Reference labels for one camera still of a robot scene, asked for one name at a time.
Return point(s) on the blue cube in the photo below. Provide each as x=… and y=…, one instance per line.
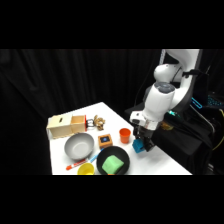
x=137, y=147

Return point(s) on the black round plate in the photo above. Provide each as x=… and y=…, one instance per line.
x=102, y=159

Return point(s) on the black curtain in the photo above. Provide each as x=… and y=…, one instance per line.
x=33, y=83

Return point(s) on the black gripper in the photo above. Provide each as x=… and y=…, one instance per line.
x=144, y=133

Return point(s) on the yellow cup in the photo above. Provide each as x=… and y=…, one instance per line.
x=85, y=169

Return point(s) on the wooden block with blue dot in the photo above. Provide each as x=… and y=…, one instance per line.
x=105, y=144

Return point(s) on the blue marker pen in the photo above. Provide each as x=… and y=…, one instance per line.
x=95, y=156

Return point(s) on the green foam block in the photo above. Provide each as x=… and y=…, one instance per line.
x=111, y=165

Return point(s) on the red marker pen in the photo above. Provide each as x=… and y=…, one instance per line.
x=80, y=163

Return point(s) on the black robot stand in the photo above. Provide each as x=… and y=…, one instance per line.
x=186, y=146

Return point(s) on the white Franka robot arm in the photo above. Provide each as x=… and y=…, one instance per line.
x=160, y=100

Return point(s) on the wooden box with red rim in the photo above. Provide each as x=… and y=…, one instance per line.
x=78, y=124

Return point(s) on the small green light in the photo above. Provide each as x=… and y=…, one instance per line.
x=172, y=113

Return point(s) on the grey bowl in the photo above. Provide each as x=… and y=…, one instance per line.
x=78, y=146

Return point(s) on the blue-lit device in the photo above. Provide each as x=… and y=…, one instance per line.
x=196, y=101

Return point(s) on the light wooden box with slot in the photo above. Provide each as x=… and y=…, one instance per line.
x=60, y=130

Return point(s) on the striped tiger plush toy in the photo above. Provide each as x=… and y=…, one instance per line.
x=99, y=123

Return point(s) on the orange cup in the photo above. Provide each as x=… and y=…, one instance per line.
x=125, y=136

